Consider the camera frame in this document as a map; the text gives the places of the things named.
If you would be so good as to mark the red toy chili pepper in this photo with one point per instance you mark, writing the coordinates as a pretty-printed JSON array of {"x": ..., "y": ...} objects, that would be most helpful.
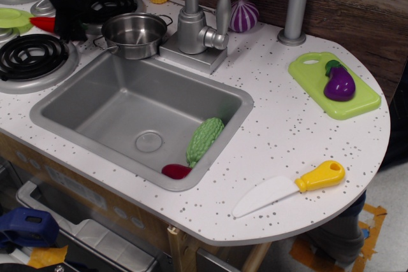
[{"x": 44, "y": 23}]

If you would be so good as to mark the stainless steel pot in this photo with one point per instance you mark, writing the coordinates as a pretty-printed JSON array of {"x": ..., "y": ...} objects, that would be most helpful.
[{"x": 134, "y": 35}]

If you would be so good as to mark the grey stove knob front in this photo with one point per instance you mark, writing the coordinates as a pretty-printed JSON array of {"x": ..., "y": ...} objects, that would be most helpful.
[{"x": 43, "y": 8}]

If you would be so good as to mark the rear black stove burner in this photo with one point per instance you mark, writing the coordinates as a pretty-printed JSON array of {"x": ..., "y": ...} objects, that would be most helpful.
[{"x": 102, "y": 10}]

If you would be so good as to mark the black stove burner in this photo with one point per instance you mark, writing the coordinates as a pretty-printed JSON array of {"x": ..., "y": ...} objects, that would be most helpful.
[
  {"x": 102, "y": 10},
  {"x": 36, "y": 62}
]

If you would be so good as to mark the light green toy plate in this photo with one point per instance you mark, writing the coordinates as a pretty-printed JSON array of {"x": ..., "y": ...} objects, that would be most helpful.
[{"x": 15, "y": 19}]

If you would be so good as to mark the front black stove burner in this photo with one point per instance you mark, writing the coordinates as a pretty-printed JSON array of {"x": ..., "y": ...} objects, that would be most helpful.
[{"x": 36, "y": 62}]

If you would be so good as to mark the grey toy sink basin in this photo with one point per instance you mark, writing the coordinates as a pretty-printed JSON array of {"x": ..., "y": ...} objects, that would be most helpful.
[{"x": 141, "y": 115}]

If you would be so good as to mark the silver toy faucet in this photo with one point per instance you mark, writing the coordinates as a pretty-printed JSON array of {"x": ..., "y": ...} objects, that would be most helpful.
[{"x": 196, "y": 44}]

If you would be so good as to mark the purple white toy onion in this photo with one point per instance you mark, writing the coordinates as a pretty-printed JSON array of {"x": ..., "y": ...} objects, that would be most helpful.
[{"x": 244, "y": 16}]

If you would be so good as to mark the green toy bitter gourd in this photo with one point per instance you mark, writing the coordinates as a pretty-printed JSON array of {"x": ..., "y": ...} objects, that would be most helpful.
[{"x": 202, "y": 139}]

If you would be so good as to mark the dark red toy vegetable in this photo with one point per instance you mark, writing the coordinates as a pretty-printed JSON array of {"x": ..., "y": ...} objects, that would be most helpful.
[{"x": 176, "y": 171}]

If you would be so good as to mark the grey support pole right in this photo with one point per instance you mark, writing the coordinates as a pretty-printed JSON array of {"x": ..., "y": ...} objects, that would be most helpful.
[{"x": 292, "y": 34}]

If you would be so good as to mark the blue clamp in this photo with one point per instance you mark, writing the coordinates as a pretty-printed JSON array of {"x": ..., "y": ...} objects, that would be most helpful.
[{"x": 27, "y": 227}]

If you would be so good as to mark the green toy cutting board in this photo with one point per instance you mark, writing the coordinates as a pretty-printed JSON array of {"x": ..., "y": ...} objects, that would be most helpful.
[{"x": 310, "y": 73}]

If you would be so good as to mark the purple toy eggplant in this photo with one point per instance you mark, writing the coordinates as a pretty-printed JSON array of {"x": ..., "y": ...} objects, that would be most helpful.
[{"x": 340, "y": 85}]

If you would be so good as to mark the toy knife yellow handle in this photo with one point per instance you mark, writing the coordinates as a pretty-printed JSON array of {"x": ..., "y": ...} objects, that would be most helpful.
[{"x": 327, "y": 174}]

